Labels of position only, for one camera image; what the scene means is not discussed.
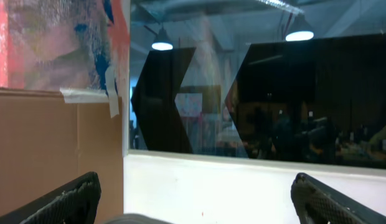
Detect colourful painted poster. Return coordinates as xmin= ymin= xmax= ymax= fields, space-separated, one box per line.
xmin=0 ymin=0 xmax=130 ymax=97

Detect brown cardboard panel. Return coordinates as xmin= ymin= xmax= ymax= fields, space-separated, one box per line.
xmin=0 ymin=89 xmax=123 ymax=223

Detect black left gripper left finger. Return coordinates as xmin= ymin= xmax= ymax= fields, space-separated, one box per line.
xmin=0 ymin=172 xmax=101 ymax=224

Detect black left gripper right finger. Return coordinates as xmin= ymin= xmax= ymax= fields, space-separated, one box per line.
xmin=291 ymin=172 xmax=386 ymax=224

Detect right hanging ceiling lamp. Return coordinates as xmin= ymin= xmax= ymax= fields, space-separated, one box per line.
xmin=285 ymin=14 xmax=314 ymax=42

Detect grey plastic mesh basket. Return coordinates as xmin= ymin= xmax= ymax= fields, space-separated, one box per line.
xmin=104 ymin=213 xmax=171 ymax=224

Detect glass window pane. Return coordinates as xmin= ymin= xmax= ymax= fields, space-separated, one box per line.
xmin=129 ymin=0 xmax=386 ymax=169

